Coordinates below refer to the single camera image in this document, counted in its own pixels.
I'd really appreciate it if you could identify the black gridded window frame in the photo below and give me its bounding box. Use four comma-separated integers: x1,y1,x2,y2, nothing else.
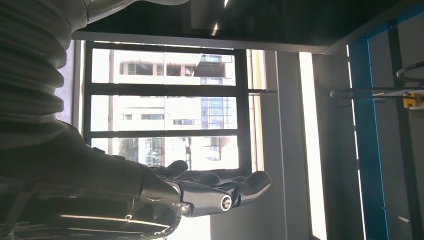
82,41,278,178

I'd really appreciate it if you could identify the yellow connector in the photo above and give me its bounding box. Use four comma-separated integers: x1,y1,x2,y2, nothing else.
402,92,422,109

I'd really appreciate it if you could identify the black cable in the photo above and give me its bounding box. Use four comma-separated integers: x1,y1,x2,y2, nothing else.
395,60,424,84

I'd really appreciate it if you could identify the grey wall pillar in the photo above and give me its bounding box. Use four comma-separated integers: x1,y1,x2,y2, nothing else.
274,50,314,240

